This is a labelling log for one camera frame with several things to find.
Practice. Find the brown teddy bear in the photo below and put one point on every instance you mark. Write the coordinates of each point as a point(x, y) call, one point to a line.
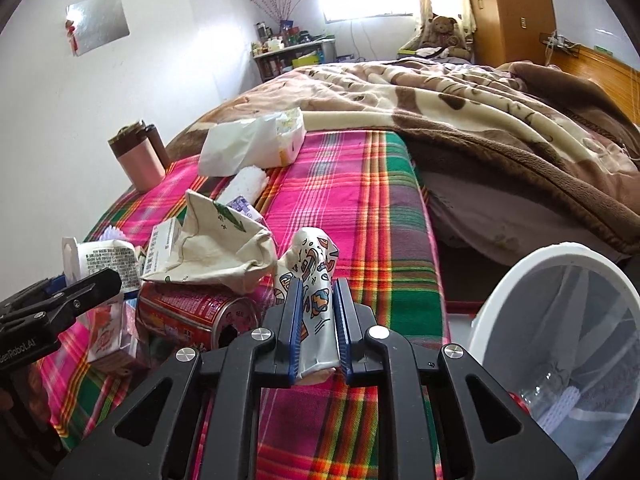
point(442, 30)

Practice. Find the white plastic bin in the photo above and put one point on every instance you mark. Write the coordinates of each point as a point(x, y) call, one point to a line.
point(505, 285)

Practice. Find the brown patterned blanket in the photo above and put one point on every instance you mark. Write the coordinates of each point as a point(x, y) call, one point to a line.
point(450, 100)

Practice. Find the red tin can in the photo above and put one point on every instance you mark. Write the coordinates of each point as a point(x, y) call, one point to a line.
point(190, 310)

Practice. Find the white paper roll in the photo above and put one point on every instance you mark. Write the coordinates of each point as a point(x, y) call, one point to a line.
point(245, 182)

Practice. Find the clear plastic bottle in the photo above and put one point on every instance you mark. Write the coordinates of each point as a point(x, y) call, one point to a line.
point(545, 390)

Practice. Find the wooden headboard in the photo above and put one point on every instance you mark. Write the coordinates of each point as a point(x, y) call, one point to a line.
point(600, 70)

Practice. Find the plaid bed sheet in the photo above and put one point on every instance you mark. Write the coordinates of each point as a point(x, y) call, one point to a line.
point(350, 200)

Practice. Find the pink mug with brown lid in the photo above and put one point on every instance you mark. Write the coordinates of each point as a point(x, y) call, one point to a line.
point(142, 165)

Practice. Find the purple box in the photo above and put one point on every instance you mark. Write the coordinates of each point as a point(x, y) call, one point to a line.
point(242, 207)

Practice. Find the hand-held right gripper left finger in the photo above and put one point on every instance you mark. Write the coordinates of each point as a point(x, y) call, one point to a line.
point(295, 320)

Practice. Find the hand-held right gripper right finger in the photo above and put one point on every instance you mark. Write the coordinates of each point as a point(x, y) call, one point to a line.
point(342, 320)

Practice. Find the white printed carton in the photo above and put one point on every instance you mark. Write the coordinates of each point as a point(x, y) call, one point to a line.
point(107, 260)

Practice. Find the red and white packet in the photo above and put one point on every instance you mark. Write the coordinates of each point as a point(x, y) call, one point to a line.
point(107, 340)

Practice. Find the patterned paper cup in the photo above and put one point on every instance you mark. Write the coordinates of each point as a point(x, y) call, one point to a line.
point(312, 280)

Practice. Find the silver wall poster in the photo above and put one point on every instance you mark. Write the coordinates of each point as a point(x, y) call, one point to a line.
point(97, 22)

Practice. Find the white paper bag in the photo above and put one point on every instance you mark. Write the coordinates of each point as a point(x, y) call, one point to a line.
point(240, 145)

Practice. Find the crumpled beige paper bag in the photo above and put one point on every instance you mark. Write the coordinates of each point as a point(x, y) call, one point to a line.
point(220, 255)

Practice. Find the white long box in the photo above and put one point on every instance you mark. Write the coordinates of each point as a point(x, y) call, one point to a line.
point(162, 242)

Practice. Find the decorative dry branches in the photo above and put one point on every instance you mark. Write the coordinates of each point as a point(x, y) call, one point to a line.
point(280, 5)

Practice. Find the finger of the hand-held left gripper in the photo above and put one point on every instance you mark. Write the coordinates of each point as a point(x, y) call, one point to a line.
point(80, 292)
point(22, 297)

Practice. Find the cluttered shelf unit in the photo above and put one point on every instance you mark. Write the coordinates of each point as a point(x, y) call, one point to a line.
point(272, 62)

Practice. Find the wooden wardrobe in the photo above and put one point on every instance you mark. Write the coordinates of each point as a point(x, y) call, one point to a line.
point(505, 10)

